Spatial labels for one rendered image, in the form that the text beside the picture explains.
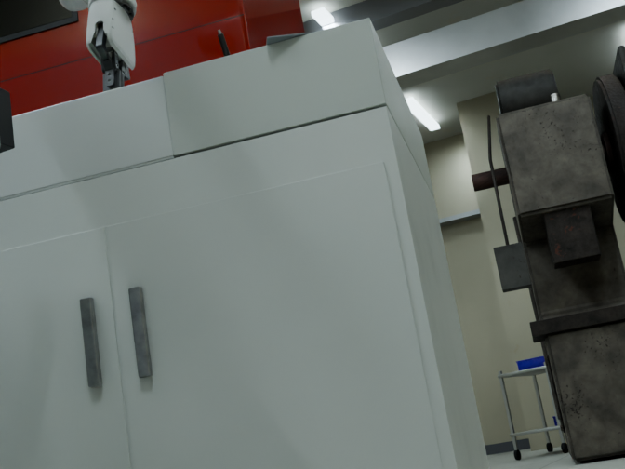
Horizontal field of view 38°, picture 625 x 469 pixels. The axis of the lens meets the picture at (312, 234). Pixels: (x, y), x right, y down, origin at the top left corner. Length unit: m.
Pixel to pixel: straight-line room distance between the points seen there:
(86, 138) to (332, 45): 0.43
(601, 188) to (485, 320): 5.58
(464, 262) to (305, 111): 10.60
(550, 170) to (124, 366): 5.30
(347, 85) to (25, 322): 0.64
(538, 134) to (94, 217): 5.30
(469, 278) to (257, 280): 10.60
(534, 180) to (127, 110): 5.16
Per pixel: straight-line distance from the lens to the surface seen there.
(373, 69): 1.42
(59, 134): 1.58
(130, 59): 1.66
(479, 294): 11.89
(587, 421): 6.26
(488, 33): 7.87
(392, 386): 1.32
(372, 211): 1.35
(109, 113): 1.55
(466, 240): 12.02
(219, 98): 1.48
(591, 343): 6.28
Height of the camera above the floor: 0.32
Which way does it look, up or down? 14 degrees up
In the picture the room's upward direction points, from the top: 10 degrees counter-clockwise
